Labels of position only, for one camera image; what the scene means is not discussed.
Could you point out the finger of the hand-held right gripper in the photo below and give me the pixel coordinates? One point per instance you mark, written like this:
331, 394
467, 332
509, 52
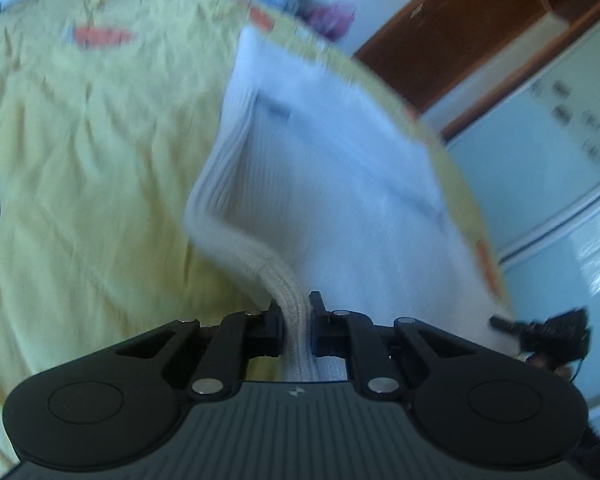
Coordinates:
505, 324

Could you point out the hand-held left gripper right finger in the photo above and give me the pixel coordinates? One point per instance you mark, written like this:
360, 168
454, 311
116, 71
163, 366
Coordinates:
320, 332

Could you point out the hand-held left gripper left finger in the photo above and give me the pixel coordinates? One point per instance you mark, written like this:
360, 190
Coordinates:
275, 332

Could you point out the white knit sweater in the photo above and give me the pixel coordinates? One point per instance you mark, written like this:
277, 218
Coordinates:
320, 185

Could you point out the white wardrobe with flower stickers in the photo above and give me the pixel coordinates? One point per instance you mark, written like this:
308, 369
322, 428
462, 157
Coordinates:
555, 170

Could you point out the yellow carrot print bedsheet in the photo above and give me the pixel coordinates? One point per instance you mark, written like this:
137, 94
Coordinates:
90, 135

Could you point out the brown wooden door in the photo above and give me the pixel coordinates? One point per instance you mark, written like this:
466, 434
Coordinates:
455, 30

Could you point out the pink plastic bag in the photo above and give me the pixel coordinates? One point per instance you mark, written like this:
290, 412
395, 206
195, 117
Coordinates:
332, 17

